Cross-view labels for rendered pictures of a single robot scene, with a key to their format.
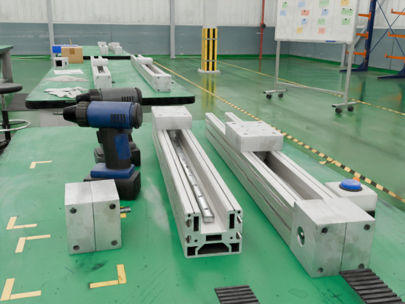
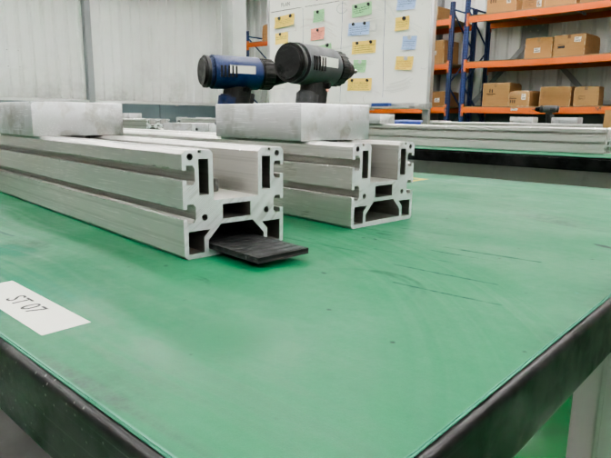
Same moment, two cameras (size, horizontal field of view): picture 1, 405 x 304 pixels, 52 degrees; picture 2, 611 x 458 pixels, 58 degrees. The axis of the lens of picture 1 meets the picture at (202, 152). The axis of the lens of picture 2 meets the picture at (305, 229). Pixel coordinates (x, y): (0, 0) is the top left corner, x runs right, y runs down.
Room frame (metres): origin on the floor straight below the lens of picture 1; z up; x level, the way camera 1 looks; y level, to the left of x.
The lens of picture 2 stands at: (1.86, -0.25, 0.89)
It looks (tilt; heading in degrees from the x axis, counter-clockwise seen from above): 11 degrees down; 148
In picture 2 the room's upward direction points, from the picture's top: 1 degrees clockwise
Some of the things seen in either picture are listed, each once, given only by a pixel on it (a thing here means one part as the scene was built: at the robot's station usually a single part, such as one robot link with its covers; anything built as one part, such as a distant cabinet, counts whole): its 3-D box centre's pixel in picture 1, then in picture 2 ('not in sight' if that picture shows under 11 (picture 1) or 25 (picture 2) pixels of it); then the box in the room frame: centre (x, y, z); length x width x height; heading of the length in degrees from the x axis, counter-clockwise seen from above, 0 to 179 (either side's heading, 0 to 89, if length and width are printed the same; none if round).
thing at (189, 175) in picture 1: (181, 160); (185, 159); (1.02, 0.05, 0.82); 0.80 x 0.10 x 0.09; 11
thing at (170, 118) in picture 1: (170, 121); (290, 132); (1.27, 0.10, 0.87); 0.16 x 0.11 x 0.07; 11
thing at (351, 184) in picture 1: (350, 186); not in sight; (0.81, -0.31, 0.84); 0.04 x 0.04 x 0.02
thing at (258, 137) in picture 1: (252, 140); (56, 128); (1.06, -0.13, 0.87); 0.16 x 0.11 x 0.07; 11
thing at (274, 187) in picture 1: (251, 157); (60, 165); (1.06, -0.13, 0.82); 0.80 x 0.10 x 0.09; 11
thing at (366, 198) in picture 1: (345, 200); not in sight; (0.81, -0.30, 0.81); 0.10 x 0.08 x 0.06; 101
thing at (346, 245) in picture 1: (336, 234); not in sight; (0.63, -0.23, 0.83); 0.12 x 0.09 x 0.10; 101
